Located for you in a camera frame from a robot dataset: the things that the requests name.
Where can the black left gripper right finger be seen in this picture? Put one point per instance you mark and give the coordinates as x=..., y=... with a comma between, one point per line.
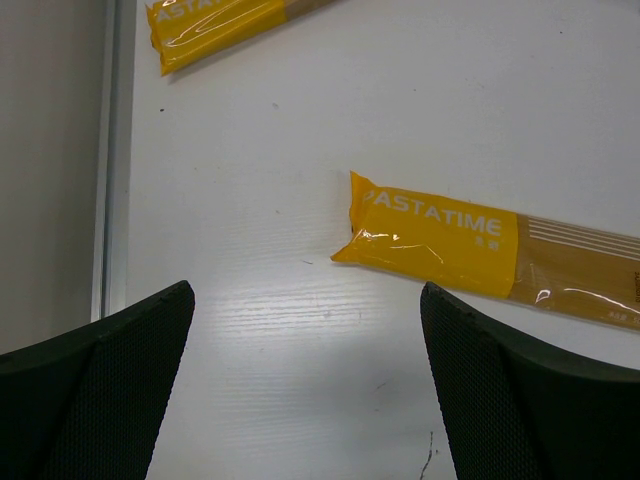
x=516, y=407

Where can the yellow pasta bag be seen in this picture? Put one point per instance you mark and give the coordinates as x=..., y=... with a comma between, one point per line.
x=186, y=31
x=550, y=265

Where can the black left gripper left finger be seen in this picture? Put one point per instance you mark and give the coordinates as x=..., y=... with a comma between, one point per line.
x=89, y=404

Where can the aluminium table edge rail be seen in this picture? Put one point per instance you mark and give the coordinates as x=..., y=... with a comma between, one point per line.
x=108, y=292

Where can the yellow pasta bag centre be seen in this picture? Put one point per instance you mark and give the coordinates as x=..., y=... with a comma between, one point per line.
x=550, y=265

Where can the yellow pasta bag far left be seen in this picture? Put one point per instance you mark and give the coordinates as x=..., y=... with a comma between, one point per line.
x=186, y=31

